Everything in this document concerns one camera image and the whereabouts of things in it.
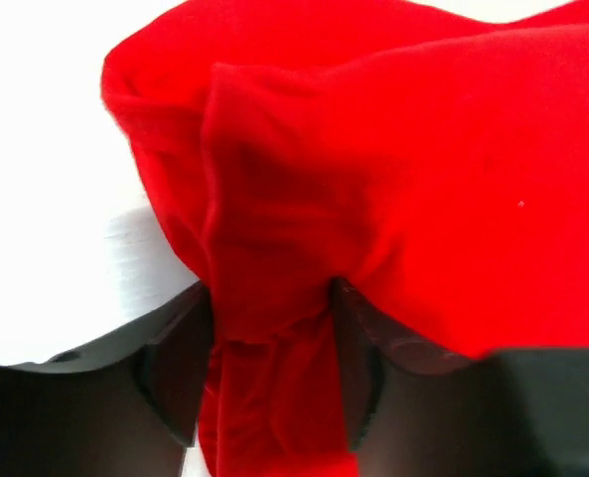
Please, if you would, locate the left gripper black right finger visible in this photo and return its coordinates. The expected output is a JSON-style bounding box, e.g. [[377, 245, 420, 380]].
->
[[330, 278, 589, 476]]

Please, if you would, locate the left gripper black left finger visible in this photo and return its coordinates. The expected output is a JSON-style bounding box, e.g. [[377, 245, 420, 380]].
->
[[0, 283, 214, 477]]

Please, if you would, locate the red t shirt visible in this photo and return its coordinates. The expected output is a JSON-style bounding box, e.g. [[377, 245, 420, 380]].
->
[[101, 1, 589, 476]]

